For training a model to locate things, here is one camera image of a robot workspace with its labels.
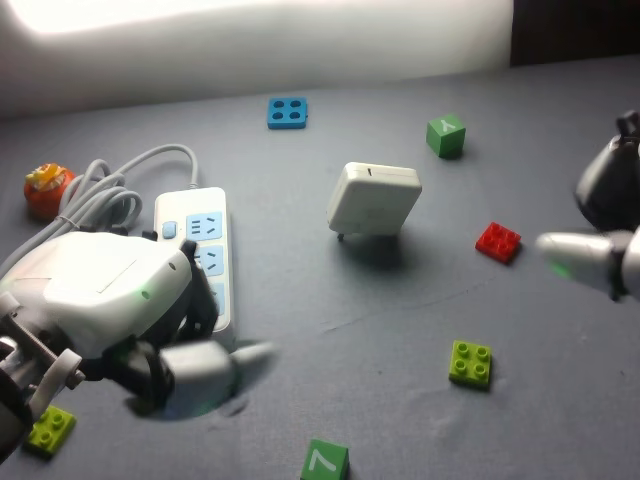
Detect lime green toy brick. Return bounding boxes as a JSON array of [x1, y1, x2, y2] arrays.
[[24, 405, 78, 459], [448, 339, 494, 392]]

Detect blue four-hole block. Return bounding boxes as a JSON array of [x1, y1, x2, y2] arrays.
[[266, 96, 310, 130]]

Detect green number 7 cube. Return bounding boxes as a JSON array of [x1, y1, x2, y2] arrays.
[[299, 438, 350, 480]]

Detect grey table cloth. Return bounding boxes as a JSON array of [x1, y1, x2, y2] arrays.
[[0, 59, 640, 480]]

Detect white power strip blue sockets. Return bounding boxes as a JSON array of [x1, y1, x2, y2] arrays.
[[153, 187, 237, 351]]

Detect red toy brick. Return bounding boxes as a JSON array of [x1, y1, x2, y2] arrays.
[[474, 221, 522, 265]]

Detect grey power strip cable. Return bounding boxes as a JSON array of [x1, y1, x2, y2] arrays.
[[0, 143, 202, 274]]

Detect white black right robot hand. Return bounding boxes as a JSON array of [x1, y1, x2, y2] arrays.
[[534, 109, 640, 304]]

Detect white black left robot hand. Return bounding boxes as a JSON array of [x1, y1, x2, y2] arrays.
[[0, 230, 276, 419]]

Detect green letter Y cube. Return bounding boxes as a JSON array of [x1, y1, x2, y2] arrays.
[[425, 112, 467, 160]]

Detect white square charger plug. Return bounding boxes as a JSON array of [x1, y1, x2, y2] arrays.
[[325, 161, 423, 244]]

